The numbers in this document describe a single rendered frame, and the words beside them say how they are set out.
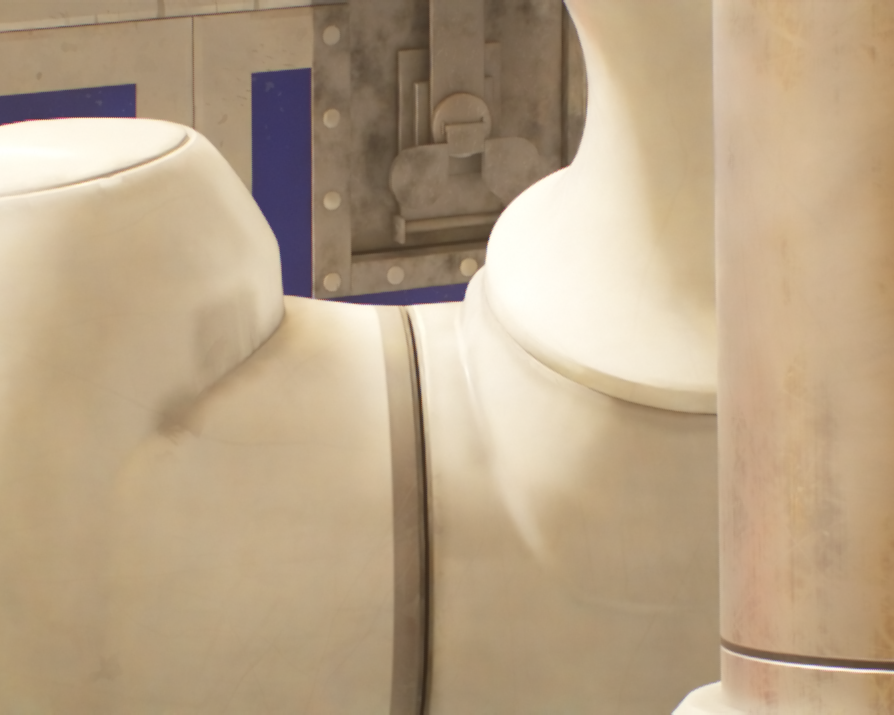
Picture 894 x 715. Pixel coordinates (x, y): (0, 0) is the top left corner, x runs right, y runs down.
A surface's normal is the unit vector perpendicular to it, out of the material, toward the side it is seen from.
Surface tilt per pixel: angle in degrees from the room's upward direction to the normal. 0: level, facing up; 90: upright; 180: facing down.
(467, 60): 90
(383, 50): 90
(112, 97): 90
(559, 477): 87
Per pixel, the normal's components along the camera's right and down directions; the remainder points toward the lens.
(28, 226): -0.01, -0.17
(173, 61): 0.46, 0.20
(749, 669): -0.93, 0.04
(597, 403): -0.50, 0.22
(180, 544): 0.20, 0.18
